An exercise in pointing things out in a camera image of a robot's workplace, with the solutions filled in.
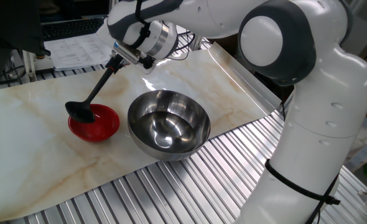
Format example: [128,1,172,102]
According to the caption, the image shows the silver camera with blue caps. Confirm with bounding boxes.
[112,40,142,65]

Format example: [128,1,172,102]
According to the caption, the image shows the printed white paper sheets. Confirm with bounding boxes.
[43,32,116,72]

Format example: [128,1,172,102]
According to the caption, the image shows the glossy marble pattern mat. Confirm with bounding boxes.
[0,42,282,223]

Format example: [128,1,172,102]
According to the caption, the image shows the black keyboard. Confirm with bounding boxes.
[41,17,106,42]

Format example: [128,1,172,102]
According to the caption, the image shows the small red bowl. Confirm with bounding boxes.
[67,104,121,143]

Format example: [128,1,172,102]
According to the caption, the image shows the large black monitor back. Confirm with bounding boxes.
[0,0,52,78]

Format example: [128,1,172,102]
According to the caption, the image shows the black ladle with red-tipped handle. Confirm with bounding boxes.
[64,54,124,124]

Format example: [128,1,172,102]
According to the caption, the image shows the large stainless steel bowl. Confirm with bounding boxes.
[127,90,211,162]

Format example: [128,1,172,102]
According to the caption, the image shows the black strap near arm base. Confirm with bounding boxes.
[264,158,341,224]

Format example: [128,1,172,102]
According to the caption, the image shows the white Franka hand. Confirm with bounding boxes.
[95,18,158,75]

